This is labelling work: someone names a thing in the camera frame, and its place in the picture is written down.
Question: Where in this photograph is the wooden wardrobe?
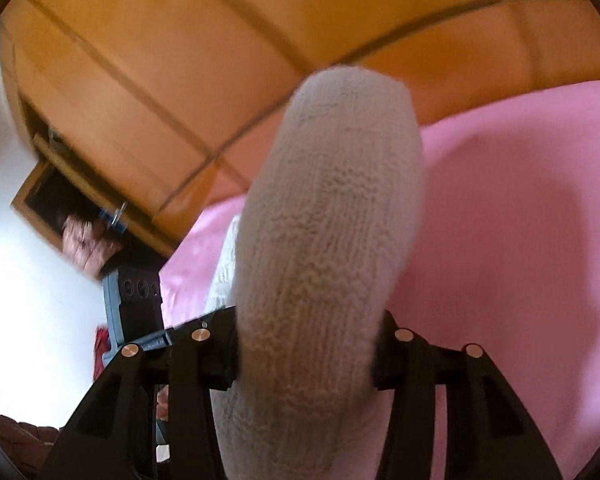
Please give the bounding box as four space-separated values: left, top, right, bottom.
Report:
0 0 600 258

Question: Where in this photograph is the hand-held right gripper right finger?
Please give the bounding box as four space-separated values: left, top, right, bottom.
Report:
370 310 564 480

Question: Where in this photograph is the metal wardrobe key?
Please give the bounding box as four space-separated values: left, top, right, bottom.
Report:
99 201 129 235

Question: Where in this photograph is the person's left hand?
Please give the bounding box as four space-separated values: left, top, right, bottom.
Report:
61 212 125 282

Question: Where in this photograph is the dark brown cloth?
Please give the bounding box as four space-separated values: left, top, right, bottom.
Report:
0 399 67 480

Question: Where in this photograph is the white knitted sweater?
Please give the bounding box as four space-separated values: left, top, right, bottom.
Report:
202 64 427 480

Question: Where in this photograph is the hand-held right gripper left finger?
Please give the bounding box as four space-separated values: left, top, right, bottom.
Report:
37 307 242 480

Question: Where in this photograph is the red cloth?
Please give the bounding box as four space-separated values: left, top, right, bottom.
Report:
92 326 113 382

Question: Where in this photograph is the pink bed sheet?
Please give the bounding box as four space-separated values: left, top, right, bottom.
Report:
156 77 600 480

